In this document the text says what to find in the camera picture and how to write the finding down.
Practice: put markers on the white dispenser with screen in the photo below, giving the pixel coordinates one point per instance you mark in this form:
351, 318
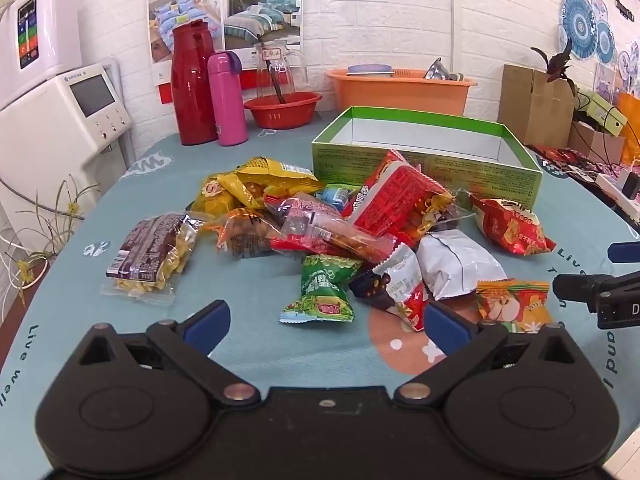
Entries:
50, 125

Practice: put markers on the white water purifier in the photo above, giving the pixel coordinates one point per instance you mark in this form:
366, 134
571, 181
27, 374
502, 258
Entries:
35, 30

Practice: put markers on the light green snack packet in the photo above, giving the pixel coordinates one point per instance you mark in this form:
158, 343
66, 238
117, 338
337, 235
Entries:
325, 285

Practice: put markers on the yellow flowered plant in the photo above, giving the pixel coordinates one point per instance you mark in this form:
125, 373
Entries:
73, 207

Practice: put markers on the black power adapter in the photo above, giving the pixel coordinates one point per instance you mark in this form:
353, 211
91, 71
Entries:
631, 187

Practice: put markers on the large red snack bag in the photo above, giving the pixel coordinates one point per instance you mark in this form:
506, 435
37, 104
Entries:
400, 195

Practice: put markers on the teal printed tablecloth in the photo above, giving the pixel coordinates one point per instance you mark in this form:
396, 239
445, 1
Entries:
280, 350

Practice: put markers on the long clear red packet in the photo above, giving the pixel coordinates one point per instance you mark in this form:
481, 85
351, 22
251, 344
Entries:
350, 242

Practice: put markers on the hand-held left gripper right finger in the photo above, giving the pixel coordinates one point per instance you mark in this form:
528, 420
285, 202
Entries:
445, 327

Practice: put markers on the purple leaf plant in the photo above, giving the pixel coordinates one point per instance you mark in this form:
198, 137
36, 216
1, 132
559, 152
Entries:
557, 62

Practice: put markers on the brown stick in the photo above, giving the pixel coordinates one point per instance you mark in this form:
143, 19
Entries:
276, 82

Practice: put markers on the orange bag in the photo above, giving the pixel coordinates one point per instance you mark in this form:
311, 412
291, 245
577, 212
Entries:
631, 115

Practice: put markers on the small blue paper fan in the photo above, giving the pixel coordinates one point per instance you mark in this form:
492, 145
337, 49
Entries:
599, 9

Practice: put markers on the orange apple print packet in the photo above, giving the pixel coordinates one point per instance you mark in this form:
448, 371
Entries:
515, 305

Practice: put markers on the blue plate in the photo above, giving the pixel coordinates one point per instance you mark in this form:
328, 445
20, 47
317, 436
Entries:
370, 70

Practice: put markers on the white wall pipe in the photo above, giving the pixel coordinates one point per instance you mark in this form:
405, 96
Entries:
451, 10

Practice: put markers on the yellow snack bag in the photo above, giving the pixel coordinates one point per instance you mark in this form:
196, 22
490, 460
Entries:
280, 175

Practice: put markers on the clear dark dates packet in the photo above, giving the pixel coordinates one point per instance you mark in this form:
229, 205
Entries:
300, 215

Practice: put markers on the brown label chips packet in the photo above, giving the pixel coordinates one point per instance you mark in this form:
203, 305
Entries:
145, 255

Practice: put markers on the bedding wall poster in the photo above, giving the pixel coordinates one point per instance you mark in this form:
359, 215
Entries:
260, 10

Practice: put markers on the red thermos jug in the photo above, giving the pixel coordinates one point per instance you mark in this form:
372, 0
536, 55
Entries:
192, 90

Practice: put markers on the green cardboard box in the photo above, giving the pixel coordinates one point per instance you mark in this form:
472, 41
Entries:
450, 170

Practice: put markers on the orange plastic basin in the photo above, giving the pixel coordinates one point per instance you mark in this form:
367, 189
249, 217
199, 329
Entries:
390, 95

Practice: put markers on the medium blue paper fan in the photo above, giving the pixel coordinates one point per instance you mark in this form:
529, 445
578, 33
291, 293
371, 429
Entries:
605, 42

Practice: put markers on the white foil snack bag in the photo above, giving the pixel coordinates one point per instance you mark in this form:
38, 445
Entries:
455, 262

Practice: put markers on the pink insulated bottle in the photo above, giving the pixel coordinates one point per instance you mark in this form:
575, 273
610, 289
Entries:
227, 105

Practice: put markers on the glass pitcher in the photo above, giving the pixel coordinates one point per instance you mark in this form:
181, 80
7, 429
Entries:
290, 75

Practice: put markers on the metal bowl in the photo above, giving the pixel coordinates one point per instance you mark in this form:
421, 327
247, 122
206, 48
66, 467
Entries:
440, 71

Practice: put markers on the red envelopes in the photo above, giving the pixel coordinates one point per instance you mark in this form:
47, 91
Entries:
567, 157

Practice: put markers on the green gift box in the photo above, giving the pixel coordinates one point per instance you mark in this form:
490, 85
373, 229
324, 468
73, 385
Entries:
602, 112

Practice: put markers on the red gold snack packet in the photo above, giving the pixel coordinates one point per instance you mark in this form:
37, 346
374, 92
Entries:
515, 230

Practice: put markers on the red plastic basin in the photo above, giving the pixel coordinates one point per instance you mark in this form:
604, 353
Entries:
280, 112

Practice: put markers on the small brown cardboard box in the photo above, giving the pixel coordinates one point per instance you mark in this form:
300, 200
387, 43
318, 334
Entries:
597, 142

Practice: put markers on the orange clear nuts packet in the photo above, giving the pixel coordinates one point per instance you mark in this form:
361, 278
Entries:
245, 232

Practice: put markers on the blue small snack packet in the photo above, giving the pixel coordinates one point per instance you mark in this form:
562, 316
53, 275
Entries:
337, 196

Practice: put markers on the large blue paper fan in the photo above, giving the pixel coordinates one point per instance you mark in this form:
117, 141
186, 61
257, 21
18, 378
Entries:
579, 25

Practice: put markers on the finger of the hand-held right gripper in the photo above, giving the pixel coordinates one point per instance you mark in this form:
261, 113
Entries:
625, 252
575, 287

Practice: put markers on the white power strip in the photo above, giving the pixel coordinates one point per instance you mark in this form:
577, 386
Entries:
612, 187

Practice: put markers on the yellow clear snack packet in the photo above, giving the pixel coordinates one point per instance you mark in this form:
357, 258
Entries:
217, 197

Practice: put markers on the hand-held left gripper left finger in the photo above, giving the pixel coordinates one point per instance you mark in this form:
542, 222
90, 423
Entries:
207, 325

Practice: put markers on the red white bear packet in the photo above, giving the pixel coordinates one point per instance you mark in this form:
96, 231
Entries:
400, 285

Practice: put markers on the purple wall picture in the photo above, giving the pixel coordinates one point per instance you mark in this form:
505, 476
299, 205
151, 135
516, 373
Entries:
606, 82

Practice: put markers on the large brown cardboard box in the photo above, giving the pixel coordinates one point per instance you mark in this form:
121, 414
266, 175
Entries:
535, 110

